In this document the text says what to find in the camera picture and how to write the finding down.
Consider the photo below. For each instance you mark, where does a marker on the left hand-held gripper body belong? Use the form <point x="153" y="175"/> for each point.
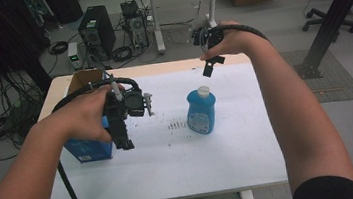
<point x="134" y="102"/>

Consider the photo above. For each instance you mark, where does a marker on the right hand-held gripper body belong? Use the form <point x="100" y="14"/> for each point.
<point x="209" y="37"/>

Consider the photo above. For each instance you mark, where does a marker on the blue cardboard box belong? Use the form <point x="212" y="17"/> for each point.
<point x="89" y="149"/>

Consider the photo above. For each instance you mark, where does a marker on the blue bottle with white cap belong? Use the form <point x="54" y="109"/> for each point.
<point x="201" y="113"/>

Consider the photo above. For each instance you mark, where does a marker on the person's right hand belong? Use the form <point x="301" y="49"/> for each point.
<point x="238" y="38"/>

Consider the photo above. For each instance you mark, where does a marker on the person's left hand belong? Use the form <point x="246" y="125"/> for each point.
<point x="82" y="117"/>

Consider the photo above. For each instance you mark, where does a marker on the small open computer tower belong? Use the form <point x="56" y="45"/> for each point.
<point x="137" y="28"/>

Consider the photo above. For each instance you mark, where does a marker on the white box with green light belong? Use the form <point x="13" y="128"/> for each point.
<point x="73" y="56"/>

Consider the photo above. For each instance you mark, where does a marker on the large black computer tower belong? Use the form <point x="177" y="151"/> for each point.
<point x="98" y="31"/>

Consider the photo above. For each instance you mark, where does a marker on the grey floor mat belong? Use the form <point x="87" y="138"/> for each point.
<point x="329" y="78"/>

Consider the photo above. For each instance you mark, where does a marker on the black office chair base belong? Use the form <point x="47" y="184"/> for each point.
<point x="330" y="21"/>

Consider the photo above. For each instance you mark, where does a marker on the black sleeve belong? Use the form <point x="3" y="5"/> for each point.
<point x="329" y="191"/>

